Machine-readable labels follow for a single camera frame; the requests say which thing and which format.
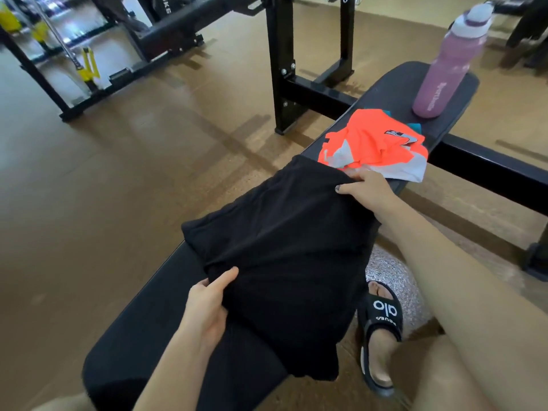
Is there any person's right hand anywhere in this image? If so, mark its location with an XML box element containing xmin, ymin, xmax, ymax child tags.
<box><xmin>335</xmin><ymin>167</ymin><xmax>401</xmax><ymax>223</ymax></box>

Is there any black garment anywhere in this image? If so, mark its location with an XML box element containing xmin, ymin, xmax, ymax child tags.
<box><xmin>182</xmin><ymin>155</ymin><xmax>382</xmax><ymax>381</ymax></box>

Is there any pink water bottle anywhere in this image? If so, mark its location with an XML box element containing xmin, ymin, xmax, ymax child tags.
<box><xmin>412</xmin><ymin>1</ymin><xmax>495</xmax><ymax>119</ymax></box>

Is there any person's right foot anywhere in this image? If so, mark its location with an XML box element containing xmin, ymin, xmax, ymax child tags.
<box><xmin>367</xmin><ymin>282</ymin><xmax>400</xmax><ymax>388</ymax></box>

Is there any black gym equipment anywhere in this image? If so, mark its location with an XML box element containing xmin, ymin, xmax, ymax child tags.
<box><xmin>486</xmin><ymin>0</ymin><xmax>548</xmax><ymax>70</ymax></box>

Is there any silver barbell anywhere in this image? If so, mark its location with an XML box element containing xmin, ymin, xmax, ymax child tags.
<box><xmin>27</xmin><ymin>0</ymin><xmax>100</xmax><ymax>91</ymax></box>

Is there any person's leg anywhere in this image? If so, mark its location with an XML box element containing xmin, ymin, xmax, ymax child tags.
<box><xmin>387</xmin><ymin>334</ymin><xmax>499</xmax><ymax>411</ymax></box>
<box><xmin>30</xmin><ymin>391</ymin><xmax>97</xmax><ymax>411</ymax></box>

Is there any black slide sandal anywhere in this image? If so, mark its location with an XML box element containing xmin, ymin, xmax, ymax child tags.
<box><xmin>357</xmin><ymin>281</ymin><xmax>404</xmax><ymax>398</ymax></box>

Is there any speckled grey floor mat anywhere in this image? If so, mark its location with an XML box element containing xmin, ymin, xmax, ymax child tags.
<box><xmin>364</xmin><ymin>245</ymin><xmax>434</xmax><ymax>331</ymax></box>

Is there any person's left forearm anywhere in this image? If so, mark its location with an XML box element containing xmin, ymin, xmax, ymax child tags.
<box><xmin>132</xmin><ymin>331</ymin><xmax>220</xmax><ymax>411</ymax></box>

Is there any person's left hand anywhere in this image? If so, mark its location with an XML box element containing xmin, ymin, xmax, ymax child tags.
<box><xmin>178</xmin><ymin>266</ymin><xmax>239</xmax><ymax>352</ymax></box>

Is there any person's right leg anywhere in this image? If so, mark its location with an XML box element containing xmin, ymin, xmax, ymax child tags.
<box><xmin>387</xmin><ymin>334</ymin><xmax>499</xmax><ymax>411</ymax></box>

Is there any orange and grey garment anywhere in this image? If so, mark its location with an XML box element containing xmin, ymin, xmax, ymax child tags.
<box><xmin>318</xmin><ymin>108</ymin><xmax>429</xmax><ymax>183</ymax></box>

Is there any yellow strap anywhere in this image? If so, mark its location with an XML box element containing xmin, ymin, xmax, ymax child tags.
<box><xmin>76</xmin><ymin>46</ymin><xmax>102</xmax><ymax>88</ymax></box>

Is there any black weight plate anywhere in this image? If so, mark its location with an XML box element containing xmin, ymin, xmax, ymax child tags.
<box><xmin>145</xmin><ymin>0</ymin><xmax>186</xmax><ymax>23</ymax></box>

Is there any black padded bench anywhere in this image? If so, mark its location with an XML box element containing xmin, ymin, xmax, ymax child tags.
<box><xmin>81</xmin><ymin>61</ymin><xmax>480</xmax><ymax>411</ymax></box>

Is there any black steel bench frame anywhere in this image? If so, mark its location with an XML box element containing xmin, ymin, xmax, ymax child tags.
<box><xmin>265</xmin><ymin>0</ymin><xmax>548</xmax><ymax>282</ymax></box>

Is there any person's left leg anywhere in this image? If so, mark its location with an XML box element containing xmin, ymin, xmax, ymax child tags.
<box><xmin>30</xmin><ymin>391</ymin><xmax>97</xmax><ymax>411</ymax></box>

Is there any black squat rack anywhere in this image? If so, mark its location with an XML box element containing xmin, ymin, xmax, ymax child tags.
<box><xmin>0</xmin><ymin>0</ymin><xmax>263</xmax><ymax>123</ymax></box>

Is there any person's right forearm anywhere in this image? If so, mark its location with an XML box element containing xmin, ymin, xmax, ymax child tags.
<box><xmin>377</xmin><ymin>200</ymin><xmax>548</xmax><ymax>411</ymax></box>

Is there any teal garment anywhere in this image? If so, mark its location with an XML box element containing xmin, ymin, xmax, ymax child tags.
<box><xmin>382</xmin><ymin>109</ymin><xmax>424</xmax><ymax>136</ymax></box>

